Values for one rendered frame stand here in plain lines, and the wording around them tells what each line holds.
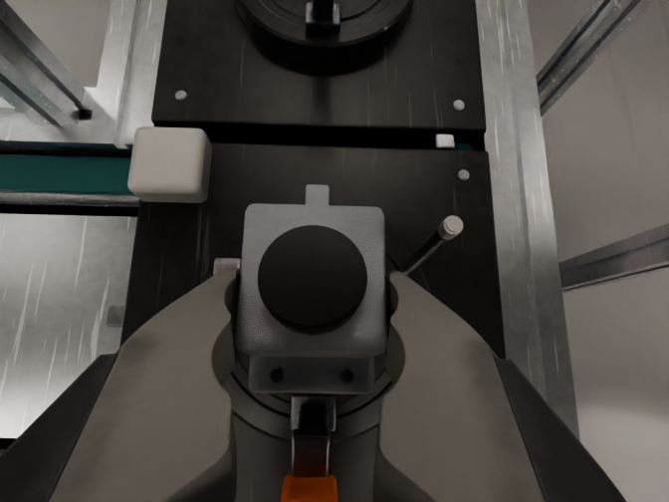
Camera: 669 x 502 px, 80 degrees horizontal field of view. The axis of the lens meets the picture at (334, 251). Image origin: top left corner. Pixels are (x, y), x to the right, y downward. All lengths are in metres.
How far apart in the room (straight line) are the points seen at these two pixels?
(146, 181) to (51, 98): 0.09
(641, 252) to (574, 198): 0.18
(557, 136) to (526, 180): 0.17
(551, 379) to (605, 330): 0.16
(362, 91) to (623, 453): 0.37
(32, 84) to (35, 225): 0.12
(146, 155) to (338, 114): 0.13
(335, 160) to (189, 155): 0.10
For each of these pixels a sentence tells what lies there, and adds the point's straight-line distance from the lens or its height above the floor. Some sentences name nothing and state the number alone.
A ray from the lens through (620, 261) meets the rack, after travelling 0.31.
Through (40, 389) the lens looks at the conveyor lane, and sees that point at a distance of 0.37.
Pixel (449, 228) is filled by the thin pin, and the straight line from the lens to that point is 0.17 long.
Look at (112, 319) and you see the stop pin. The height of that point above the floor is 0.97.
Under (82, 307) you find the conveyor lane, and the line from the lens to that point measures 0.36.
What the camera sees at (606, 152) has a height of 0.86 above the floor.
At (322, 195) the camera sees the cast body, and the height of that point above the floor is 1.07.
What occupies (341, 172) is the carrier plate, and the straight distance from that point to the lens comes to 0.28.
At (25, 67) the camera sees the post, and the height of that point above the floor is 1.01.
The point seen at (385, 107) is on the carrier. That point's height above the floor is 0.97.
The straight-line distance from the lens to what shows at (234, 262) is 0.23.
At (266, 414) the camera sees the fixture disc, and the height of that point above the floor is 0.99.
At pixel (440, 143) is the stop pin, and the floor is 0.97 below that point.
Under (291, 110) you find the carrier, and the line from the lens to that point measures 0.31.
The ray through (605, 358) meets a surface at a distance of 0.45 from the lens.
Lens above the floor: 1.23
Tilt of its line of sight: 76 degrees down
